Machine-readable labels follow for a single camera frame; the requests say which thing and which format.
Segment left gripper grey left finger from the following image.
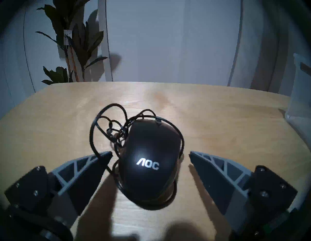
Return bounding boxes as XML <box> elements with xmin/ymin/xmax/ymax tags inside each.
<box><xmin>4</xmin><ymin>151</ymin><xmax>113</xmax><ymax>227</ymax></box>

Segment clear plastic storage container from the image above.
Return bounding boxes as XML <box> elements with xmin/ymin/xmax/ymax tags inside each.
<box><xmin>285</xmin><ymin>53</ymin><xmax>311</xmax><ymax>146</ymax></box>

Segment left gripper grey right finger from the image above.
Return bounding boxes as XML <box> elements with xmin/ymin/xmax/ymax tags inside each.
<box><xmin>189</xmin><ymin>151</ymin><xmax>298</xmax><ymax>232</ymax></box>

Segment black wired computer mouse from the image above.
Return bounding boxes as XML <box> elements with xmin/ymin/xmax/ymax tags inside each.
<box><xmin>89</xmin><ymin>103</ymin><xmax>185</xmax><ymax>211</ymax></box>

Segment tall dark green plant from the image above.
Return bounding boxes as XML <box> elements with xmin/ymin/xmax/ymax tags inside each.
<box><xmin>36</xmin><ymin>0</ymin><xmax>108</xmax><ymax>85</ymax></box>

